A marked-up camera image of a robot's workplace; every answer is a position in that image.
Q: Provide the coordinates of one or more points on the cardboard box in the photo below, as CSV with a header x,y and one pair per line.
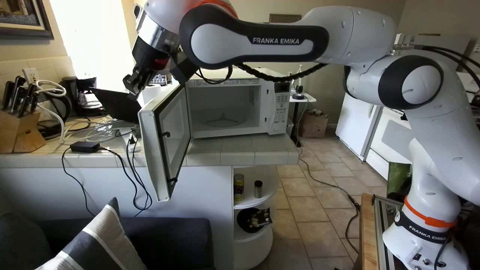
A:
x,y
314,124

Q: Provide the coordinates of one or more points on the dark bottle with yellow label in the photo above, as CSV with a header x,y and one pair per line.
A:
x,y
239,183

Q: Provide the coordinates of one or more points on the small spice bottle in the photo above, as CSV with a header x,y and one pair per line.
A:
x,y
259,189

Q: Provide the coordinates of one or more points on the microwave door with window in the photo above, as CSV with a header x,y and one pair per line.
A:
x,y
166,144

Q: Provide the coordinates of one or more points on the green object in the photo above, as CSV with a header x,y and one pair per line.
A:
x,y
398,178

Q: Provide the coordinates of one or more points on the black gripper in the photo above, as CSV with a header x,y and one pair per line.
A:
x,y
148,60

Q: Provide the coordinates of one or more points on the dark blue sofa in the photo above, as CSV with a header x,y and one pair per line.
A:
x,y
166,244

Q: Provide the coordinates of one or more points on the dark framed picture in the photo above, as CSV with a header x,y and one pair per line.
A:
x,y
23,16

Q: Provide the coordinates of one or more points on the white appliance at back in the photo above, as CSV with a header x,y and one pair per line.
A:
x,y
370,135

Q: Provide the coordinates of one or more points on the striped cushion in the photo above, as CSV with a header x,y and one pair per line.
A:
x,y
100,240

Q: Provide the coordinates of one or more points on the wooden knife block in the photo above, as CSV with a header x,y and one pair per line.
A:
x,y
17,132

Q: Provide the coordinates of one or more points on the black power adapter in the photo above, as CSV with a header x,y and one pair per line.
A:
x,y
85,145

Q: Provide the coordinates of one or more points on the white tiled counter with shelves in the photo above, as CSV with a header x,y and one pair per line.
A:
x,y
211,199

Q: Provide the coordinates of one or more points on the white microwave oven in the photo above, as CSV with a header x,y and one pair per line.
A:
x,y
230,106

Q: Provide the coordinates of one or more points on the small white side table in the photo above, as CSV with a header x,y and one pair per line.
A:
x,y
302,99

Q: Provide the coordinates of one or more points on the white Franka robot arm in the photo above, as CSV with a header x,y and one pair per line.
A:
x,y
430,124

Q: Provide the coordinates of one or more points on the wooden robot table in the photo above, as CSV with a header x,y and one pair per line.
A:
x,y
368,234

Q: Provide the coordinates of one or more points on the black coffee maker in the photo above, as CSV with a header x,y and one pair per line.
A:
x,y
80,94

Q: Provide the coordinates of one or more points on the black angular appliance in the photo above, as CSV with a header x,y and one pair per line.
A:
x,y
118,105

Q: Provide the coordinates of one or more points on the black bowl with small items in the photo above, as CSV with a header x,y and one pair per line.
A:
x,y
256,219

